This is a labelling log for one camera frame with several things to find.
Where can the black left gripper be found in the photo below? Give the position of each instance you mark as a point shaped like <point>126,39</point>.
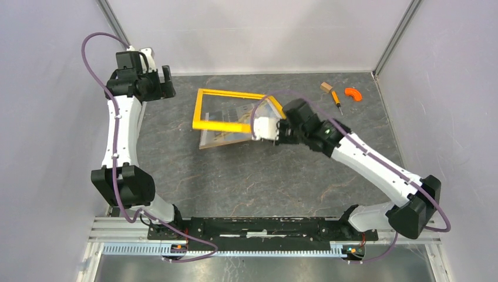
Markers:
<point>164,90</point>

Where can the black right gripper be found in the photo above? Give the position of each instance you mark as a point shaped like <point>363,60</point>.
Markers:
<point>281,140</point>

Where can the yellow picture frame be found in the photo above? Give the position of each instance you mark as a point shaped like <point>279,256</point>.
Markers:
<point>201,105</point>

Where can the yellow handled screwdriver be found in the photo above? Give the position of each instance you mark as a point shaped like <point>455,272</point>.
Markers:
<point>337,101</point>

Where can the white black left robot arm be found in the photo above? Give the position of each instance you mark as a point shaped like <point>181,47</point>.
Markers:
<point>120,180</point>

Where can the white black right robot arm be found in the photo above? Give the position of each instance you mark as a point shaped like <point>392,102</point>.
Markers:
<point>413,199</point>

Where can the photo with backing board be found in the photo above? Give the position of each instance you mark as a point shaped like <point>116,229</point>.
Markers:
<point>233,111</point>

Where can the small wooden block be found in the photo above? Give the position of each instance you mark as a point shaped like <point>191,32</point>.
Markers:
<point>326,87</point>

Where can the orange curved plastic piece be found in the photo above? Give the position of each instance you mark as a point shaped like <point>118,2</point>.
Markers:
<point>354,94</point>

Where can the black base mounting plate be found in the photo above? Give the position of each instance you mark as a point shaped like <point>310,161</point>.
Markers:
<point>260,233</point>

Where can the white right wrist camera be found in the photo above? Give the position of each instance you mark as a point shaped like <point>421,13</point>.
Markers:
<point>265,128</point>

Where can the aluminium rail frame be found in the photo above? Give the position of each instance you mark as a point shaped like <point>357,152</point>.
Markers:
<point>116,229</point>

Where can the blue slotted cable duct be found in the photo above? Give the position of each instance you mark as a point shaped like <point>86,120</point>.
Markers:
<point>169,250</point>

